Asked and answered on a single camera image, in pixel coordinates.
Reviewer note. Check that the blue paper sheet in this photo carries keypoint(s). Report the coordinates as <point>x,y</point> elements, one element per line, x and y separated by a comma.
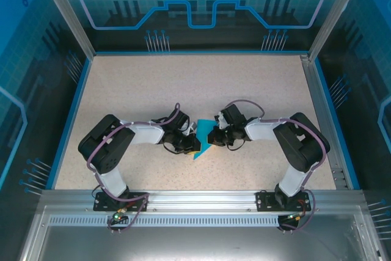
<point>203,132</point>

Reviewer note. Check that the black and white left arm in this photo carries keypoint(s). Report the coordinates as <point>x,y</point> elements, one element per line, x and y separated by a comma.
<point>117,148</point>

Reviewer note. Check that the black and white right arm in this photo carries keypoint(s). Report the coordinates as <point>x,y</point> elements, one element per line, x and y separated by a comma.
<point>299,145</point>

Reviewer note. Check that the steel cover panel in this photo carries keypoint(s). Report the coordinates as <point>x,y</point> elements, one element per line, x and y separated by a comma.
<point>195,242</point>

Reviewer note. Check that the small adapter board with LED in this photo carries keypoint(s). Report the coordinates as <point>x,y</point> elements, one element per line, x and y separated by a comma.
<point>118,216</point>
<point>291,218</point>

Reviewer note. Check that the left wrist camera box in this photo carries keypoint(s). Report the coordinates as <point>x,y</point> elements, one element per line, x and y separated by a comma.
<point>191,128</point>

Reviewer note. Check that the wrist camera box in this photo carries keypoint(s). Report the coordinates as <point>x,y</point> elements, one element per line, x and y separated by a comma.
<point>220,120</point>
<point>191,128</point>

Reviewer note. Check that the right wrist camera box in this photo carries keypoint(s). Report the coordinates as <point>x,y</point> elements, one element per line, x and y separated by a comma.
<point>220,120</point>

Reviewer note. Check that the long aluminium mounting rail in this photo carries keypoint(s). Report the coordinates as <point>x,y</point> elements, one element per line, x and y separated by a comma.
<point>201,200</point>

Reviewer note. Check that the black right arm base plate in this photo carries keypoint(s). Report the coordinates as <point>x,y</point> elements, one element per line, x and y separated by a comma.
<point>264,201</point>

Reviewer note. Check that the grooved aluminium table rail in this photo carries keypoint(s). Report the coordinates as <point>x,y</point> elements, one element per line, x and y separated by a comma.
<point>317,96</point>

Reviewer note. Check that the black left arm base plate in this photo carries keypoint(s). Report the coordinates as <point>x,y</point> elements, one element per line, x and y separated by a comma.
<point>102,204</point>

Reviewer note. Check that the aluminium frame post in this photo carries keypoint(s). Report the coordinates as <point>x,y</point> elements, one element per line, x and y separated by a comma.
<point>70,16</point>
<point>333,13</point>

